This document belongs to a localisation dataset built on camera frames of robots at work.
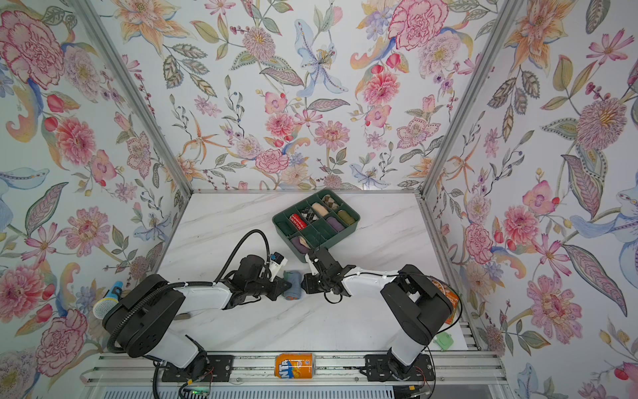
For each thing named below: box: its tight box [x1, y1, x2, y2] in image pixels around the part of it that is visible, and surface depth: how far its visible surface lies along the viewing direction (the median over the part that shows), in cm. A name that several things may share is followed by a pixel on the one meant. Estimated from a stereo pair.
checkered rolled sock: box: [300, 206, 319, 224], surface depth 106 cm
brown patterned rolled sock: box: [322, 193, 340, 211], surface depth 112 cm
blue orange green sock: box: [282, 270, 303, 301], surface depth 90 cm
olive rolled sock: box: [337, 209, 356, 226], surface depth 106 cm
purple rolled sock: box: [327, 216, 345, 232], surface depth 104 cm
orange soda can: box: [274, 352, 316, 380], surface depth 71 cm
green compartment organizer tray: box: [271, 189, 361, 264], surface depth 106 cm
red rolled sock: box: [289, 212, 308, 231], surface depth 106 cm
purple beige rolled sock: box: [289, 236, 312, 255], surface depth 98 cm
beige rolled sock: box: [311, 201, 329, 217], surface depth 109 cm
